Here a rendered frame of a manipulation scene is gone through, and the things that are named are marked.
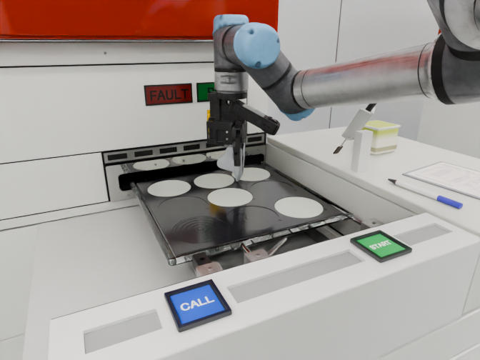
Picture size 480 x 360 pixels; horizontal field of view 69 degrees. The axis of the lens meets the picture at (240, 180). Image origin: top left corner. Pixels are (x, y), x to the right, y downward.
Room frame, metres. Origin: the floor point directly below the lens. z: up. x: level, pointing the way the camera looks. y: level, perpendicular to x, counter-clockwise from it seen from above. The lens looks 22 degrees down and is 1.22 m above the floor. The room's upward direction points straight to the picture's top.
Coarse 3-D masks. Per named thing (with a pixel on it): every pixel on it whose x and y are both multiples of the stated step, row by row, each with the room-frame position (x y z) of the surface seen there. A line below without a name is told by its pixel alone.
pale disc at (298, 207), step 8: (280, 200) 0.69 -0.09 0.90; (288, 200) 0.69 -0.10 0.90; (296, 200) 0.69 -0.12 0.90; (304, 200) 0.69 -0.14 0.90; (312, 200) 0.69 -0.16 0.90; (280, 208) 0.65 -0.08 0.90; (288, 208) 0.65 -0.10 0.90; (296, 208) 0.65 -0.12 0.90; (304, 208) 0.65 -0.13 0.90; (312, 208) 0.65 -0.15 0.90; (320, 208) 0.65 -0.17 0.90; (296, 216) 0.61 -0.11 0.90; (304, 216) 0.61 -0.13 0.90; (312, 216) 0.61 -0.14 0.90
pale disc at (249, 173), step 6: (246, 168) 0.89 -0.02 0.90; (252, 168) 0.89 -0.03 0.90; (258, 168) 0.89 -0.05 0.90; (234, 174) 0.84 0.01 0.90; (246, 174) 0.84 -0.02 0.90; (252, 174) 0.84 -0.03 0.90; (258, 174) 0.84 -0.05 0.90; (264, 174) 0.84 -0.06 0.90; (246, 180) 0.80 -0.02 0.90; (252, 180) 0.80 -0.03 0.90; (258, 180) 0.80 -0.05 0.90
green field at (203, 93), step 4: (200, 84) 0.90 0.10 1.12; (204, 84) 0.91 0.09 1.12; (208, 84) 0.91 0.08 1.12; (212, 84) 0.92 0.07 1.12; (200, 88) 0.90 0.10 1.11; (204, 88) 0.91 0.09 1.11; (208, 88) 0.91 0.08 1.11; (212, 88) 0.92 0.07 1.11; (200, 92) 0.90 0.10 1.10; (204, 92) 0.91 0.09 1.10; (208, 92) 0.91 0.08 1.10; (200, 96) 0.90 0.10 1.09; (204, 96) 0.91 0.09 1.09; (200, 100) 0.90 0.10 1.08
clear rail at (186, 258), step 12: (336, 216) 0.60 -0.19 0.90; (348, 216) 0.61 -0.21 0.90; (288, 228) 0.56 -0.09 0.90; (300, 228) 0.56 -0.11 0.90; (312, 228) 0.57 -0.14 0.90; (240, 240) 0.52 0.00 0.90; (252, 240) 0.52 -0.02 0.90; (264, 240) 0.53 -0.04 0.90; (192, 252) 0.48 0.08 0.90; (216, 252) 0.49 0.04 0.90
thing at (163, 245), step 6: (132, 186) 0.76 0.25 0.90; (138, 198) 0.69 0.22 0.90; (144, 204) 0.66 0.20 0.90; (144, 210) 0.63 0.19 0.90; (150, 216) 0.60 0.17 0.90; (150, 222) 0.58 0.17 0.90; (156, 228) 0.56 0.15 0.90; (156, 234) 0.54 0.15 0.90; (162, 234) 0.54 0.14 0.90; (156, 240) 0.53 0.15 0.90; (162, 240) 0.52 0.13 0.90; (162, 246) 0.50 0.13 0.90; (168, 246) 0.50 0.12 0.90; (168, 252) 0.48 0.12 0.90; (168, 258) 0.47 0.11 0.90
